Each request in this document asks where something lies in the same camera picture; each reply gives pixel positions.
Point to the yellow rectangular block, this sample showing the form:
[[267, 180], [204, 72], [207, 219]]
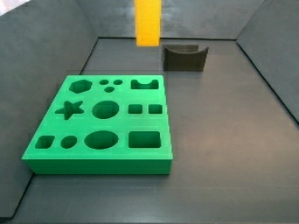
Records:
[[147, 22]]

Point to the green shape sorter board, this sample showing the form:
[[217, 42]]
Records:
[[105, 127]]

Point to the black curved holder stand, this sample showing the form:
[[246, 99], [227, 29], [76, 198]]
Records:
[[184, 58]]

